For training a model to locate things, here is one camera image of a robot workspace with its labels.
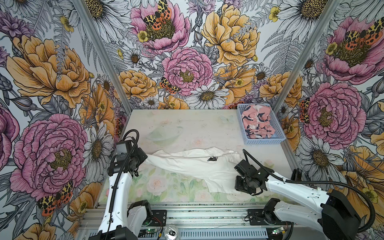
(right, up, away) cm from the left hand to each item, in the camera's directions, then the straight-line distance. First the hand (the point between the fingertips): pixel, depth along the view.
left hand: (143, 159), depth 80 cm
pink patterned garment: (+71, +22, +30) cm, 80 cm away
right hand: (+51, -18, 0) cm, 54 cm away
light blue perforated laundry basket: (+83, +10, +22) cm, 87 cm away
